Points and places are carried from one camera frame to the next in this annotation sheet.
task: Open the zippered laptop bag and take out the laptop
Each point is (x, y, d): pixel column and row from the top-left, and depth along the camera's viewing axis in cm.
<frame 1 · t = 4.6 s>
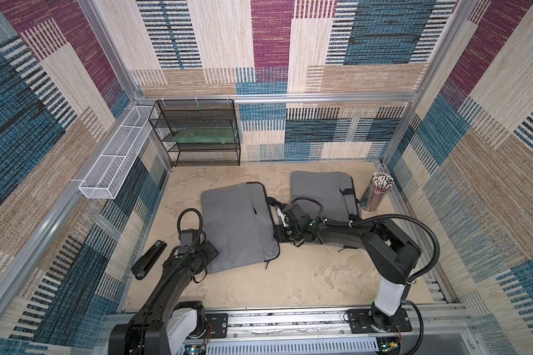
left hand: (213, 252, 88), fingers open
right hand: (278, 237, 92), fingers closed
grey zippered laptop bag: (239, 222, 96), point 4 cm above the table
grey laptop bag: (326, 194, 105), point 4 cm above the table
cup of coloured pencils: (377, 191, 93), point 14 cm above the table
black stapler: (144, 264, 87), point 3 cm above the table

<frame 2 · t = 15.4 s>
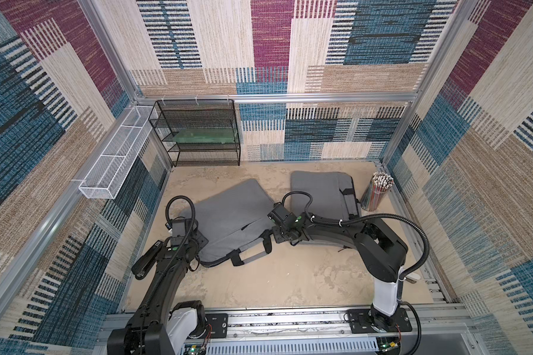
left hand: (199, 238, 86), fingers open
right hand: (284, 234, 93), fingers closed
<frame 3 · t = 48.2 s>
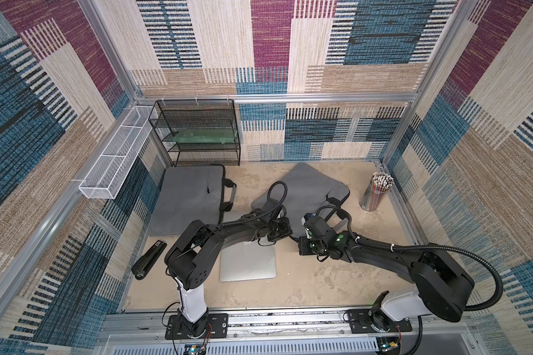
left hand: (296, 232, 90), fingers closed
right hand: (302, 247, 88), fingers closed
grey zippered laptop bag: (188, 193, 108), point 3 cm above the table
grey laptop bag: (303, 191, 108), point 4 cm above the table
the other named things where they were.

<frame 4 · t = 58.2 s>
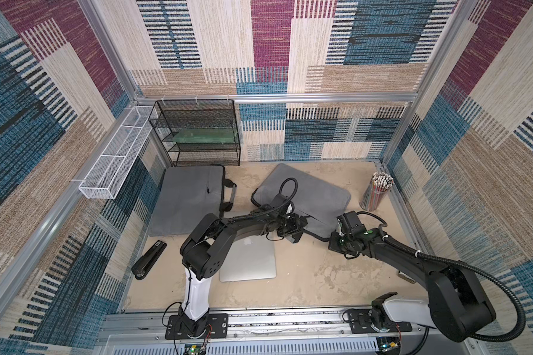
left hand: (305, 228, 91), fingers closed
right hand: (334, 247, 89), fingers closed
grey laptop bag: (317, 201, 108), on the table
the other named things where they were.

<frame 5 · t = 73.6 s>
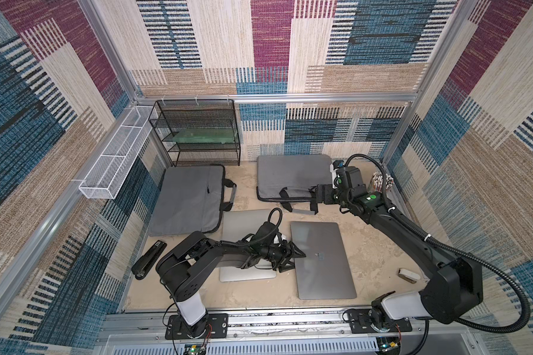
left hand: (304, 261, 81), fingers open
right hand: (330, 192, 84), fingers open
grey laptop bag: (292, 180, 112), point 3 cm above the table
dark grey laptop: (324, 274, 87), on the table
the other named things where they were.

